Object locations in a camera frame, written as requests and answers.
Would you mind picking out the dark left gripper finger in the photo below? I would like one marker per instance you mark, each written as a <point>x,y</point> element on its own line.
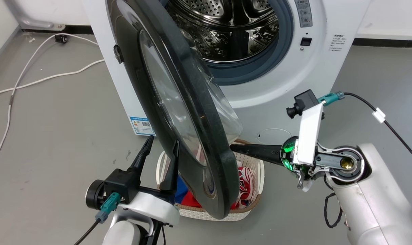
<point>143,154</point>
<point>171,173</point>

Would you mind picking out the teal right camera connector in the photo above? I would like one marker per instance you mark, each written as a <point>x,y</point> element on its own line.
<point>330,98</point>

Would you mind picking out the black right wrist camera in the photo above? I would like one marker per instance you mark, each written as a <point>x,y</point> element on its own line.
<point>304,101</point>

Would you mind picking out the plain red garment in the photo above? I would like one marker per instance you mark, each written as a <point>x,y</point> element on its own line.
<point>191,201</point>

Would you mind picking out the black round glass washer door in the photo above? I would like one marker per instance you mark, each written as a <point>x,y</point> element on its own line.
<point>206,146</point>

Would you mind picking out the steel perforated washer drum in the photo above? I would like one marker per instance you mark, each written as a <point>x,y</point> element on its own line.
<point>226,34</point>

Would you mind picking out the teal camera connector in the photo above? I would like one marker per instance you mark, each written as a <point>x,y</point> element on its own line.
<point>330,98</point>
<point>108,206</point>

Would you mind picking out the white front-load washing machine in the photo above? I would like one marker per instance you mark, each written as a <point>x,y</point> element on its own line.
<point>277,88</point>

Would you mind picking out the grey metal floor bracket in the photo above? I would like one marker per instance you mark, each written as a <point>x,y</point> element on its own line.
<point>39,23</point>

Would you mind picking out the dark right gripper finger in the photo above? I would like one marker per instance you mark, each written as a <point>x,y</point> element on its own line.
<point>263,152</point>

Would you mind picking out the blue energy label sticker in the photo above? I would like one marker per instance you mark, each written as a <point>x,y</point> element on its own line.
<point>142,125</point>

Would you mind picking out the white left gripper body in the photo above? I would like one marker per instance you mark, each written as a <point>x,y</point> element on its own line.
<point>154,206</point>

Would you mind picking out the blue garment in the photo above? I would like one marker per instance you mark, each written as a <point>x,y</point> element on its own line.
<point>181,190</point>

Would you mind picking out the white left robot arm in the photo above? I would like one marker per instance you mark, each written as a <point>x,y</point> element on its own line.
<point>122,234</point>

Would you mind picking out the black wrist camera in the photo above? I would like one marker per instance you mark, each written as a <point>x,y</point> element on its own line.
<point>304,101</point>
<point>120,185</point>

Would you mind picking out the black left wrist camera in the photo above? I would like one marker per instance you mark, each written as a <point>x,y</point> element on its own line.
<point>120,185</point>

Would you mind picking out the teal left camera connector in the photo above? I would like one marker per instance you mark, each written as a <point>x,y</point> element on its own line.
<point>108,206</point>

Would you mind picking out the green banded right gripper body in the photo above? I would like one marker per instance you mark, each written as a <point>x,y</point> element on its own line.
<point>308,143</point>

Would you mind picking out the grey rubber door gasket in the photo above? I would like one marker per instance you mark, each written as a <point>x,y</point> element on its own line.
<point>284,41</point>

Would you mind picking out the grey warning label sticker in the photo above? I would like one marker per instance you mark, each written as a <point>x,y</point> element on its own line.
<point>303,13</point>

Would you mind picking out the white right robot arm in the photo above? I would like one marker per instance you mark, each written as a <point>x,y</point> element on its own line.
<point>372,204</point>

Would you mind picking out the white woven laundry basket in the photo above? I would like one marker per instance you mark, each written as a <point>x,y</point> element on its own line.
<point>253,160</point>

